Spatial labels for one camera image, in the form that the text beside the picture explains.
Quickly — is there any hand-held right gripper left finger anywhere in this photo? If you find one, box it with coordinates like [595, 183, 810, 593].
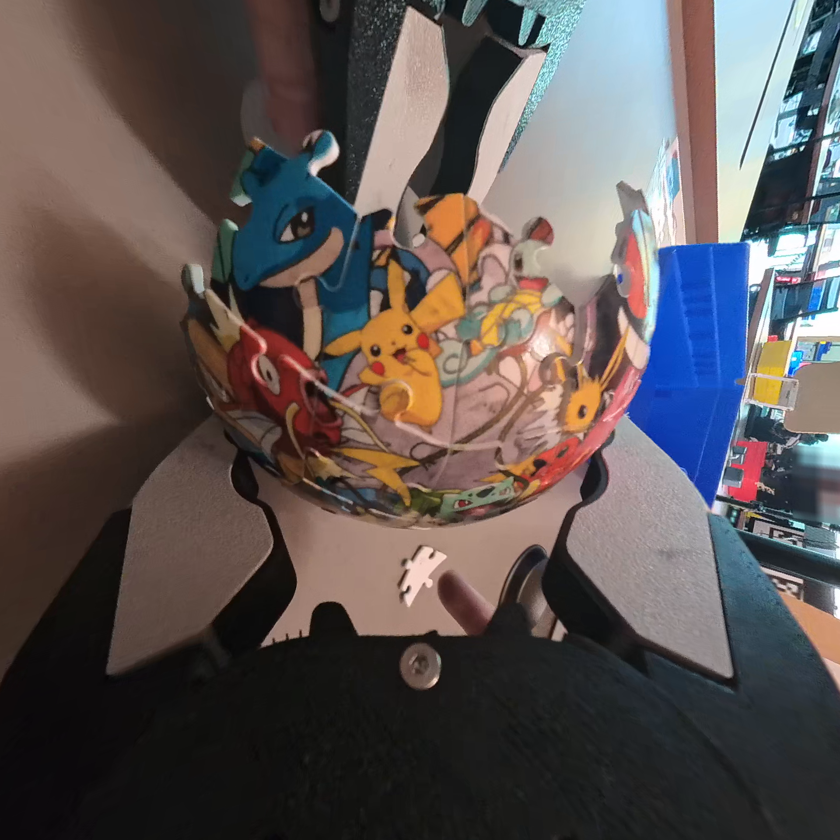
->
[105, 413, 298, 677]

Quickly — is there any black metal rail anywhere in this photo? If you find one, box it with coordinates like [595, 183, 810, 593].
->
[715, 495, 840, 573]

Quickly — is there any beige board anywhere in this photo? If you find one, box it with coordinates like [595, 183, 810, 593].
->
[784, 364, 840, 434]

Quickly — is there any colourful cartoon puzzle ball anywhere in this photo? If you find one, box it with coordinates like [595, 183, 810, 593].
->
[180, 128, 660, 526]

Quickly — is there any pink rounded stick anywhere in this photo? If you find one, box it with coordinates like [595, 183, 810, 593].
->
[438, 571, 494, 636]

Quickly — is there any wooden frame post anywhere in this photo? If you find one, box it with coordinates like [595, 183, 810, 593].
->
[666, 0, 719, 247]

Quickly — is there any loose white puzzle piece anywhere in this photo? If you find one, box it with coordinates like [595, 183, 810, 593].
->
[399, 545, 448, 608]

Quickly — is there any blue plastic bin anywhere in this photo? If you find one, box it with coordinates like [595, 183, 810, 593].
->
[626, 241, 750, 506]

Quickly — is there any round metal stand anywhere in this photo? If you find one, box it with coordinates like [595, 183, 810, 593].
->
[497, 545, 551, 639]

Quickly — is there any yellow box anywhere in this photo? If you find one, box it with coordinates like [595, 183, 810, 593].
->
[748, 338, 798, 408]

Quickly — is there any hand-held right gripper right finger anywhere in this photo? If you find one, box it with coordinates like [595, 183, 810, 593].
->
[543, 419, 734, 683]

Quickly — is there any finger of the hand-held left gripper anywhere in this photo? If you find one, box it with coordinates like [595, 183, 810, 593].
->
[459, 36, 551, 199]
[353, 5, 487, 221]

